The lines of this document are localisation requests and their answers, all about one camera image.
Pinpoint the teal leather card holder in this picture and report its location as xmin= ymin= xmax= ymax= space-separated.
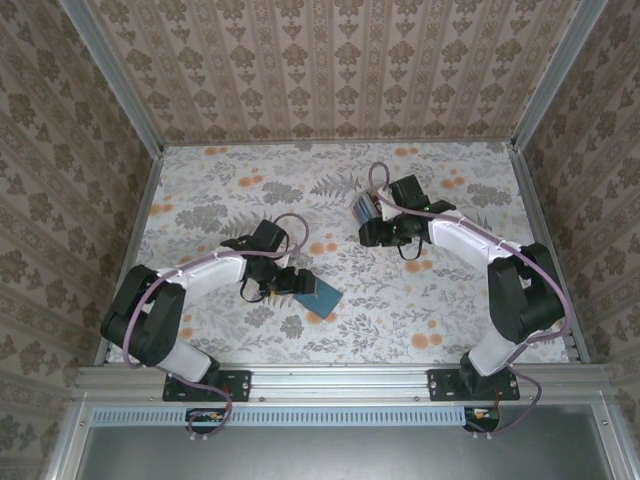
xmin=293 ymin=277 xmax=345 ymax=320

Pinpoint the clear plastic card box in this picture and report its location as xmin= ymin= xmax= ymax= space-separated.
xmin=351 ymin=191 xmax=385 ymax=225

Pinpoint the floral patterned table cover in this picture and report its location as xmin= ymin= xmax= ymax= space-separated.
xmin=107 ymin=141 xmax=571 ymax=366

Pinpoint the small electronics board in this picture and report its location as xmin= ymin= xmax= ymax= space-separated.
xmin=185 ymin=407 xmax=227 ymax=435
xmin=463 ymin=405 xmax=502 ymax=432

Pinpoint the grey metal cabinet panel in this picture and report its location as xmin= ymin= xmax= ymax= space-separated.
xmin=47 ymin=402 xmax=640 ymax=480

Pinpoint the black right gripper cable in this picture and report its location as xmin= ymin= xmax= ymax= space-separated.
xmin=396 ymin=233 xmax=425 ymax=262

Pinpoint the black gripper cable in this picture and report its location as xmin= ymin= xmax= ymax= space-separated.
xmin=238 ymin=276 xmax=275 ymax=305
xmin=396 ymin=233 xmax=425 ymax=262

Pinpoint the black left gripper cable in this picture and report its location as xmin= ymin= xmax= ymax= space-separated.
xmin=238 ymin=276 xmax=275 ymax=305

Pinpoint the aluminium frame rail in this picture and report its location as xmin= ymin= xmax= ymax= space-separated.
xmin=74 ymin=363 xmax=612 ymax=407

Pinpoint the aluminium side rail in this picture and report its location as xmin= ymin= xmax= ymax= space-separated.
xmin=93 ymin=145 xmax=166 ymax=367
xmin=509 ymin=143 xmax=592 ymax=365

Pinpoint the white slotted cable duct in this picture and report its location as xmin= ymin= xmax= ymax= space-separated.
xmin=92 ymin=404 xmax=506 ymax=427

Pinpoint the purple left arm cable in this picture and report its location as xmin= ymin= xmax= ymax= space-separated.
xmin=122 ymin=213 xmax=310 ymax=444

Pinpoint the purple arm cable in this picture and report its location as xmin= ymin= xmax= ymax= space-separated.
xmin=122 ymin=213 xmax=310 ymax=444
xmin=368 ymin=161 xmax=571 ymax=441

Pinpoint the aluminium frame post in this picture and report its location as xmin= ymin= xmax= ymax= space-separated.
xmin=64 ymin=0 xmax=166 ymax=156
xmin=509 ymin=0 xmax=610 ymax=151

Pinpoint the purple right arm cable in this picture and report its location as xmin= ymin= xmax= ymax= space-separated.
xmin=368 ymin=161 xmax=571 ymax=441

